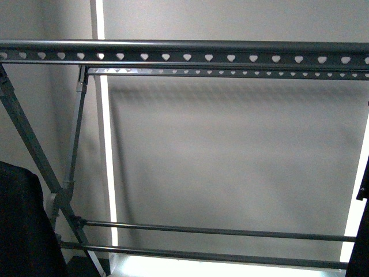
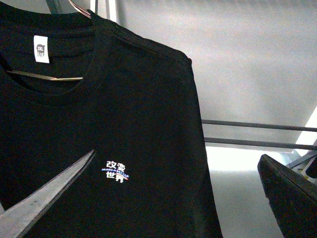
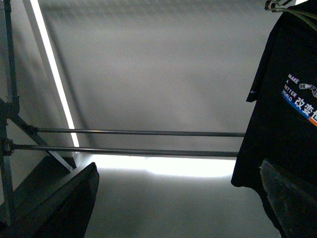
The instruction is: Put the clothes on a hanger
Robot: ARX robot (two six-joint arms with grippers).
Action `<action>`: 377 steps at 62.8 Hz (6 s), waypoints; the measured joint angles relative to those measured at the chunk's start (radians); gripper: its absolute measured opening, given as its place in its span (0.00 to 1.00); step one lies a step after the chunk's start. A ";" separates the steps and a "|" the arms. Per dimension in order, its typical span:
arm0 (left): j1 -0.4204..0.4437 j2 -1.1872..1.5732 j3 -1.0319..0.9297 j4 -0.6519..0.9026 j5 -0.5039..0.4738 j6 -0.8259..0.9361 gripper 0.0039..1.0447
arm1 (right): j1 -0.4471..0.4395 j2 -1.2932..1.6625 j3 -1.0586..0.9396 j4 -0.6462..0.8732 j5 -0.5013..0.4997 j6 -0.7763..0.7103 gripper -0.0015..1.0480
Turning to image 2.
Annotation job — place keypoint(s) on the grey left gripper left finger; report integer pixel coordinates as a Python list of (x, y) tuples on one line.
[(20, 218)]

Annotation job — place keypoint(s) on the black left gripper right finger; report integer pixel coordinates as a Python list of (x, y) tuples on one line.
[(292, 199)]

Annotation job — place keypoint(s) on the wooden clothes hanger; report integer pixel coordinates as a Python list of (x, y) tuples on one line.
[(41, 53)]

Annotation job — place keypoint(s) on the black printed t-shirt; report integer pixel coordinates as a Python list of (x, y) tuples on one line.
[(136, 106)]

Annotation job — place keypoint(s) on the upper metal frame rod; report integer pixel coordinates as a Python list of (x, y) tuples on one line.
[(259, 125)]

